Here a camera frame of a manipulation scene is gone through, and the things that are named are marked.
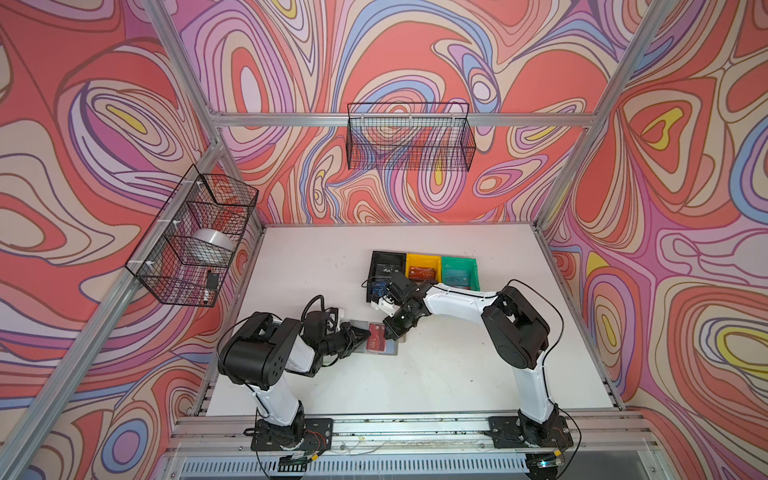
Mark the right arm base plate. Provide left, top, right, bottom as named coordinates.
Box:
left=483, top=412, right=574, bottom=450

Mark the black wire basket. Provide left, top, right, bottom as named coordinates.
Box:
left=125, top=166, right=259, bottom=308
left=346, top=100, right=476, bottom=172

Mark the silver tape roll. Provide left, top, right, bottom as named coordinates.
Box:
left=188, top=228, right=235, bottom=266

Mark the yellow plastic bin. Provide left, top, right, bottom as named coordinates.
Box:
left=405, top=253, right=442, bottom=282

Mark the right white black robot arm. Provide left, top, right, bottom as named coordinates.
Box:
left=370, top=273, right=556, bottom=427

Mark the aluminium front rail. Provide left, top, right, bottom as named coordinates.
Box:
left=166, top=410, right=661, bottom=455

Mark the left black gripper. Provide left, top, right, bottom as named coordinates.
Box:
left=315, top=324, right=369, bottom=360

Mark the back black wire basket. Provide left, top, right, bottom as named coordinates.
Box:
left=346, top=100, right=476, bottom=172

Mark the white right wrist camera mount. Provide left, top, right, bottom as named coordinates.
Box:
left=370, top=295, right=398, bottom=316

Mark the red credit card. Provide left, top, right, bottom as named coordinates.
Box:
left=366, top=323, right=387, bottom=353

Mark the black plastic bin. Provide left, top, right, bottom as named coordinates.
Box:
left=361, top=250, right=407, bottom=302

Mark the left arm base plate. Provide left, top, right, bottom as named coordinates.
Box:
left=244, top=417, right=334, bottom=453

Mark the green plastic bin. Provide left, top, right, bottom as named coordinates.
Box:
left=441, top=256, right=480, bottom=291

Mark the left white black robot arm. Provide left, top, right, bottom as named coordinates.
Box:
left=217, top=307, right=371, bottom=437

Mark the left black wire basket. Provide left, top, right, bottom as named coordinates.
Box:
left=125, top=166, right=259, bottom=308

